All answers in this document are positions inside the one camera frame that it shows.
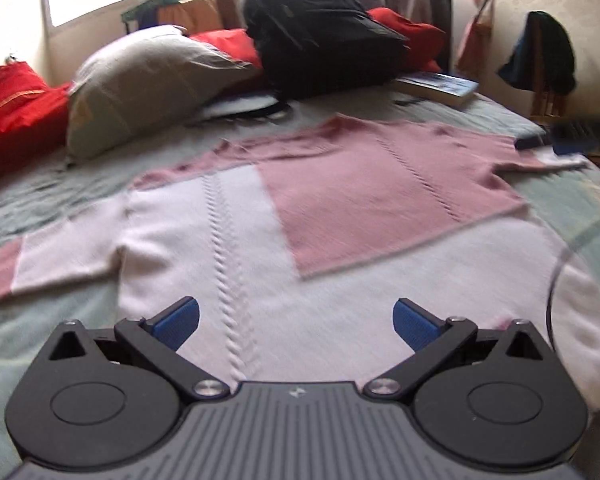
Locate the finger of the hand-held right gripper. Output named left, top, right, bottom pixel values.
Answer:
left=515, top=134, right=550, bottom=151

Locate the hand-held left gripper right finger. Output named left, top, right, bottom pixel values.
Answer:
left=364, top=298, right=548, bottom=402

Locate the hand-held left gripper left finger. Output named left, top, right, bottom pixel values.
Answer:
left=47, top=296, right=231, bottom=403

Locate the pink and white sweater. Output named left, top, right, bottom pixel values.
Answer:
left=0, top=114, right=600, bottom=411

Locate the wooden chair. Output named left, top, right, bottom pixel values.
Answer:
left=530, top=80, right=568, bottom=118

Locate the dark blue garment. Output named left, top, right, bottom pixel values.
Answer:
left=497, top=10, right=578, bottom=96

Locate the blue cover book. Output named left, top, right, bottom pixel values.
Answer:
left=394, top=72, right=481, bottom=107

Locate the orange curtain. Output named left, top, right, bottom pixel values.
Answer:
left=455, top=0, right=496, bottom=78

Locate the red pillow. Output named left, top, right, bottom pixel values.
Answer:
left=187, top=7, right=446, bottom=73

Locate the white cloth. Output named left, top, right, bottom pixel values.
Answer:
left=200, top=92, right=281, bottom=121

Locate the black backpack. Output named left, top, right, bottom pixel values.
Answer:
left=185, top=0, right=411, bottom=128

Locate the grey-green pillow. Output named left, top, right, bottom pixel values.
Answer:
left=65, top=25, right=256, bottom=163

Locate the red quilt with gold trim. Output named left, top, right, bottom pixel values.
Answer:
left=0, top=61, right=71, bottom=166

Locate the brown cardboard box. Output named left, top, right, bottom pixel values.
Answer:
left=157, top=0, right=241, bottom=36

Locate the black cable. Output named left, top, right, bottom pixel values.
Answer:
left=547, top=245, right=581, bottom=351

